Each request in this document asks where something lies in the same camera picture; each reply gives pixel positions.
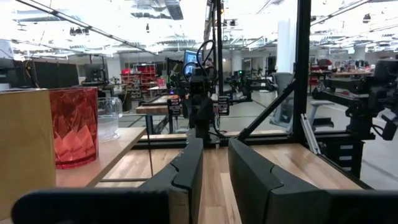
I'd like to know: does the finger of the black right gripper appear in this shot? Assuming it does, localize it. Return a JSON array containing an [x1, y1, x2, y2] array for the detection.
[[217, 95, 231, 116], [167, 95, 182, 118]]

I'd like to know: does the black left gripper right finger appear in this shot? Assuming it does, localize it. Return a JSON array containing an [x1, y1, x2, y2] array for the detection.
[[228, 138, 398, 224]]

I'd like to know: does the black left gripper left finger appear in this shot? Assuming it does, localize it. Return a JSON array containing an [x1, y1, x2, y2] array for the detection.
[[10, 138, 205, 224]]

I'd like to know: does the clear plastic cup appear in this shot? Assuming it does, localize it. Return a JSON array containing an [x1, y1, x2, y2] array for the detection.
[[97, 96, 124, 142]]

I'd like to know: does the red faceted plastic tumbler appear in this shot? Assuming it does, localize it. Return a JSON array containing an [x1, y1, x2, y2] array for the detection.
[[49, 86, 100, 170]]

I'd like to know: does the cream mug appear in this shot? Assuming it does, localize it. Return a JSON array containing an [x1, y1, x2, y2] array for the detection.
[[0, 88, 57, 220]]

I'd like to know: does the neighbouring wooden table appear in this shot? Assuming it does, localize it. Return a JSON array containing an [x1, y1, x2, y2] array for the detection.
[[135, 94, 185, 135]]

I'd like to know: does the red storage bin rack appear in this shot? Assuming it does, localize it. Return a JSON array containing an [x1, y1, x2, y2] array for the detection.
[[120, 63, 159, 101]]

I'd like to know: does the computer monitor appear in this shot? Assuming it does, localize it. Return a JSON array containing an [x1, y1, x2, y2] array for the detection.
[[183, 49, 203, 75]]

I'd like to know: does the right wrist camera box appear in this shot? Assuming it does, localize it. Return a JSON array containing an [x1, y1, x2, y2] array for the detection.
[[188, 74, 211, 96]]

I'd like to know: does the black aluminium table frame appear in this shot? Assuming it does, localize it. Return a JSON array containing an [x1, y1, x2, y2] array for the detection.
[[132, 0, 374, 191]]

